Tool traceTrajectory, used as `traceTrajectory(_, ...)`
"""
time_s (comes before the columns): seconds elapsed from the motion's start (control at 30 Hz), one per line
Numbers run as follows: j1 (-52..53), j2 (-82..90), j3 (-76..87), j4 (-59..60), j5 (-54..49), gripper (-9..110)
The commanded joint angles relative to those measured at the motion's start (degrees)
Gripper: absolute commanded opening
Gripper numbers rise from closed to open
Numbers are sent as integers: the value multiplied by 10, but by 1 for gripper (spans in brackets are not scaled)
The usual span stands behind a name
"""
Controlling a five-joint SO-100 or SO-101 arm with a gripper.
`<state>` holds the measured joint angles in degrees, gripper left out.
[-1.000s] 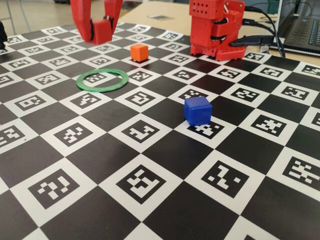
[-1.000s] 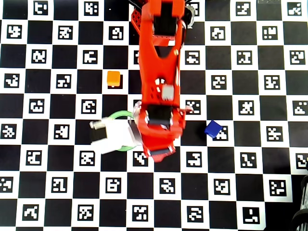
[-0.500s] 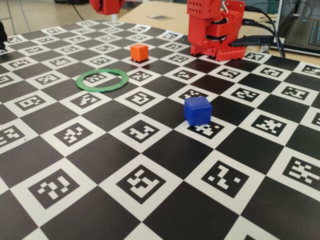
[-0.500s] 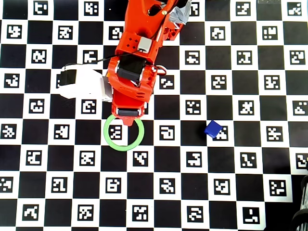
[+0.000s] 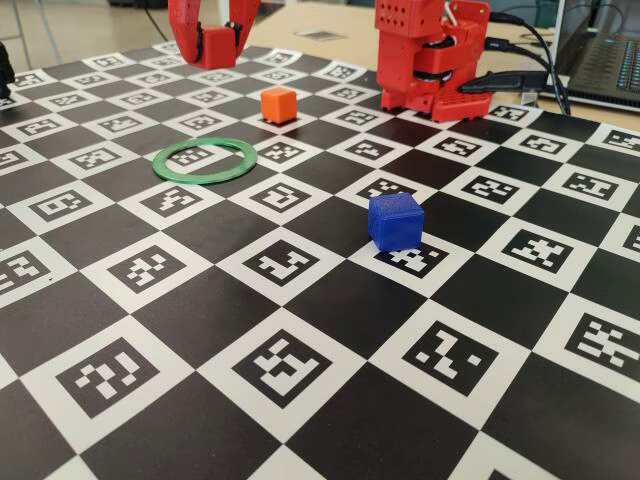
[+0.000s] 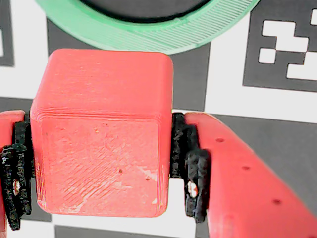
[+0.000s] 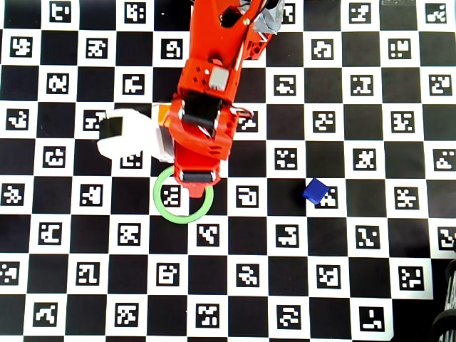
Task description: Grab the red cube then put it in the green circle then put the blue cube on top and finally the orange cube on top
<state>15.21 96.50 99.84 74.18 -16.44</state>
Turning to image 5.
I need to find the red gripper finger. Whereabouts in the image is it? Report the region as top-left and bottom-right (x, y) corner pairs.
(167, 0), (206, 65)
(227, 0), (262, 54)

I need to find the red cube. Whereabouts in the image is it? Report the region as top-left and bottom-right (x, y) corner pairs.
(201, 24), (237, 70)

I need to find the orange cube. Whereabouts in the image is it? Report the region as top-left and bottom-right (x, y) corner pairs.
(260, 86), (298, 125)

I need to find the blue cube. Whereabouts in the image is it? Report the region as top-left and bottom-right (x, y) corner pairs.
(367, 192), (426, 252)

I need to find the small printed marker sheet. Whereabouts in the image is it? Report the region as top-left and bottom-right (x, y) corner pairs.
(294, 28), (347, 42)

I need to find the black stand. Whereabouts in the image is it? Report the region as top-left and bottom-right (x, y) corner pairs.
(0, 42), (16, 99)

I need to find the black power plug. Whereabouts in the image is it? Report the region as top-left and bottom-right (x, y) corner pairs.
(458, 71), (549, 96)

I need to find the black white marker checkerboard mat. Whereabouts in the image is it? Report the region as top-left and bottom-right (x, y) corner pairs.
(0, 39), (640, 480)

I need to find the dark grey laptop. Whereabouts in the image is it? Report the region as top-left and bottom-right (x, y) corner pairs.
(542, 0), (640, 112)

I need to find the white metal post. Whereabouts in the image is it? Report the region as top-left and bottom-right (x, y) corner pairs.
(218, 0), (237, 44)

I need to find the green flat ring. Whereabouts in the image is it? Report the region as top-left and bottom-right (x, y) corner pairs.
(151, 137), (259, 186)

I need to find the black cable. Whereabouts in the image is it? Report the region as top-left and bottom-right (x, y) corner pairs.
(483, 37), (569, 110)
(488, 10), (571, 116)

